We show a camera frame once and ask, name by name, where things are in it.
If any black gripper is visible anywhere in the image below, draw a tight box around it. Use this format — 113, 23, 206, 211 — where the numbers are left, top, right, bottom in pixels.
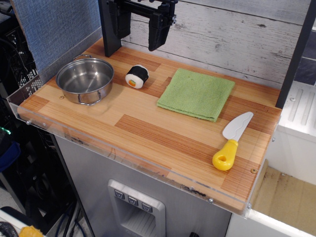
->
108, 0, 177, 51

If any plush sushi roll toy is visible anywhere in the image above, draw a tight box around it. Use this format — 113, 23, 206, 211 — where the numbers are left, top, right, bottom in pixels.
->
125, 65, 149, 89

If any stainless steel pot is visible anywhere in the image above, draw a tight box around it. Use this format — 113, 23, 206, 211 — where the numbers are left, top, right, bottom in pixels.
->
55, 54, 114, 106

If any blue fabric partition panel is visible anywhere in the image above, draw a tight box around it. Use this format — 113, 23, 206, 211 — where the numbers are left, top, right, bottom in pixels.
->
11, 0, 102, 83

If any green folded cloth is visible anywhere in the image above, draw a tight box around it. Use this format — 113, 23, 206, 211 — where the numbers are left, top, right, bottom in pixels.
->
157, 68, 235, 122

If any black plastic crate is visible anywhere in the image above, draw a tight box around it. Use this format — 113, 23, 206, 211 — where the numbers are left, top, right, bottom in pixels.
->
0, 14, 38, 99

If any silver toy fridge cabinet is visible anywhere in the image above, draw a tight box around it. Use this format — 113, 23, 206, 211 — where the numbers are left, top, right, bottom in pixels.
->
56, 137, 231, 237

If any grey water dispenser panel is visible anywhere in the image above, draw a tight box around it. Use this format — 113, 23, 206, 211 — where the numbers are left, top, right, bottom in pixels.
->
108, 179, 166, 237

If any clear acrylic table guard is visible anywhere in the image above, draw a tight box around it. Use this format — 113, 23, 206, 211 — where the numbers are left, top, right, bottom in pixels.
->
8, 82, 280, 216

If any black vertical post left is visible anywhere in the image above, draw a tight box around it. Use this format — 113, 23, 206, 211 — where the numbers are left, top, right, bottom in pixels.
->
98, 0, 121, 57

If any black vertical post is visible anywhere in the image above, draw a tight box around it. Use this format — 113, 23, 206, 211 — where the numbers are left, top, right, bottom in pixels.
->
275, 0, 316, 109
98, 0, 121, 57

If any yellow handled toy knife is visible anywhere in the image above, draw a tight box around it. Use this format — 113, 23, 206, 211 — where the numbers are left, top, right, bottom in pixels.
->
212, 112, 253, 171

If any black vertical post right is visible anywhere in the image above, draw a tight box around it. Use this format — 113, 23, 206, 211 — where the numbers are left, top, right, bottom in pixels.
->
275, 0, 316, 109

